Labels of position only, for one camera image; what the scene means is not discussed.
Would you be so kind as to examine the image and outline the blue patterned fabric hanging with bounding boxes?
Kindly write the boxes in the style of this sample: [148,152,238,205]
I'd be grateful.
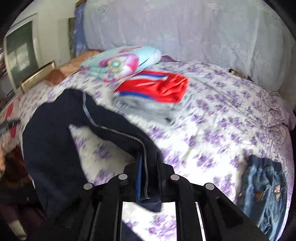
[74,1,88,57]

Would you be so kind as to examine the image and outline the floral turquoise pink folded quilt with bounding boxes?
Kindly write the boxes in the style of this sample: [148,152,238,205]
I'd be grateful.
[80,46,162,82]

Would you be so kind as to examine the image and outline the window with white frame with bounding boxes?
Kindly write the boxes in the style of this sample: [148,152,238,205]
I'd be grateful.
[3,14,43,92]

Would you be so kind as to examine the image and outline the gold picture frame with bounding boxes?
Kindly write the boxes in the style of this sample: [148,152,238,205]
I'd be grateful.
[20,60,56,93]

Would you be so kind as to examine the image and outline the navy blue pants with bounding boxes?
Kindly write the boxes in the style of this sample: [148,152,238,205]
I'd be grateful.
[23,89,163,215]

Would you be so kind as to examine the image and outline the blue denim jeans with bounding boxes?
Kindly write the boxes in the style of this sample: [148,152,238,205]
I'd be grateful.
[237,155,287,240]

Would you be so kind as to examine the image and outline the brown orange pillow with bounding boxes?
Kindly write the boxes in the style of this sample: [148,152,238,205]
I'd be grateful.
[44,50,103,86]

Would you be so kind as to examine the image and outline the red blue folded garment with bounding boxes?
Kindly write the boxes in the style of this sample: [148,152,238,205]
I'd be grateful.
[114,70,189,103]

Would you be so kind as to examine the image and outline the grey folded garment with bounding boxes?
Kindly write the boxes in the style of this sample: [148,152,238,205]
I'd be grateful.
[113,93,192,126]

